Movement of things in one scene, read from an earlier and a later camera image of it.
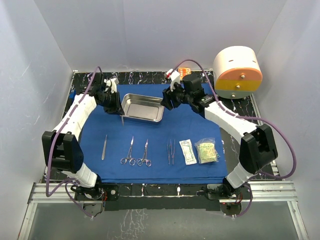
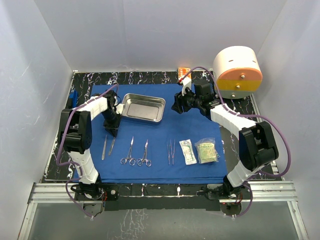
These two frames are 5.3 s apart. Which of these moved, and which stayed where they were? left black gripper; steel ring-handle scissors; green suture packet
Moved: left black gripper
Stayed: green suture packet; steel ring-handle scissors
